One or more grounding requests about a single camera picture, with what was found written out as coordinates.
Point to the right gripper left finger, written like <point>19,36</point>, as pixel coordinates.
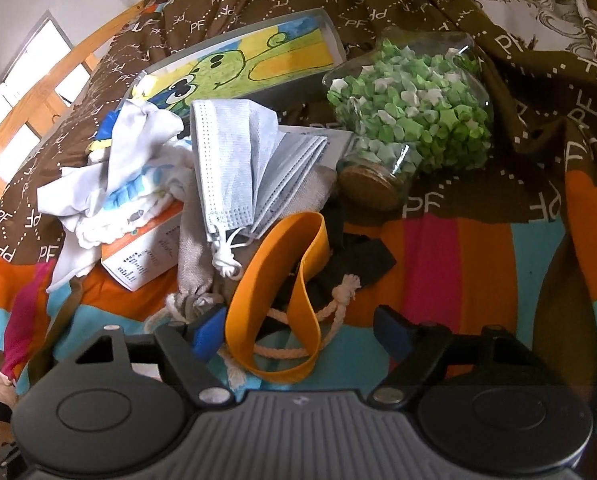
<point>186,349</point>

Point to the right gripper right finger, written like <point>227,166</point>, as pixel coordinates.
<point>416,349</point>

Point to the orange elastic band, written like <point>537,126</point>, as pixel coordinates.
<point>297,244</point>

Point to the orange white cardboard box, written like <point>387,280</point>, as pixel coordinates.
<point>145,253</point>

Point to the brown PF patterned blanket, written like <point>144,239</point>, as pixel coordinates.
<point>513,243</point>

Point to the white cloth pile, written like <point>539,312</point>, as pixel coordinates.
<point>141,168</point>

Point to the glass jar of paper stars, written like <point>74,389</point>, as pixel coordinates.
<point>414,104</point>

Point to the grey tray with frog picture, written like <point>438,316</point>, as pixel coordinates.
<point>251,62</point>

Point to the floral white bedsheet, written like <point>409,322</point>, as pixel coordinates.
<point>543,25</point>

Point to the grey drawstring pouch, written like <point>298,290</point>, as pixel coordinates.
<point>198,281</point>

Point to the wooden bed rail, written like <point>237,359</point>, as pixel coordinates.
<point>45,89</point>

